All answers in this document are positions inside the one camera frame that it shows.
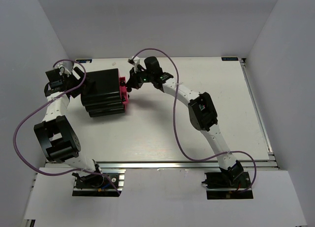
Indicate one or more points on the blue label sticker left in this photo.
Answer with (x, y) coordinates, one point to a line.
(84, 61)

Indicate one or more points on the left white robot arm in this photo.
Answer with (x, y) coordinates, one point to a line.
(55, 135)

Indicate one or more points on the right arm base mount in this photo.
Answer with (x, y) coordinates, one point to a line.
(219, 187)

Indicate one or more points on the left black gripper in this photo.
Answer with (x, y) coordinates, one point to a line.
(72, 77)

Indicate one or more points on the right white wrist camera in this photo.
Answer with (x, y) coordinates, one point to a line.
(134, 61)

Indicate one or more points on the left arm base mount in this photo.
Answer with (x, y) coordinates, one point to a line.
(91, 185)

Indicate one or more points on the blue label sticker right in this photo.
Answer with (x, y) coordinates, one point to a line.
(229, 59)

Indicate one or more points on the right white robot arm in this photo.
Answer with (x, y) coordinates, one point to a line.
(202, 113)

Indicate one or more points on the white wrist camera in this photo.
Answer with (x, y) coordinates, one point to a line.
(64, 63)
(134, 61)

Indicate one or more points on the black drawer cabinet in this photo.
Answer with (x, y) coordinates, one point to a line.
(104, 98)

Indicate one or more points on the blue label sticker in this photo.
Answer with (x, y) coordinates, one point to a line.
(84, 61)
(229, 59)

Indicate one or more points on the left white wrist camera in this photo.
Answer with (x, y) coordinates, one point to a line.
(64, 63)

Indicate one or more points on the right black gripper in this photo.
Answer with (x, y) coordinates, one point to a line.
(133, 82)

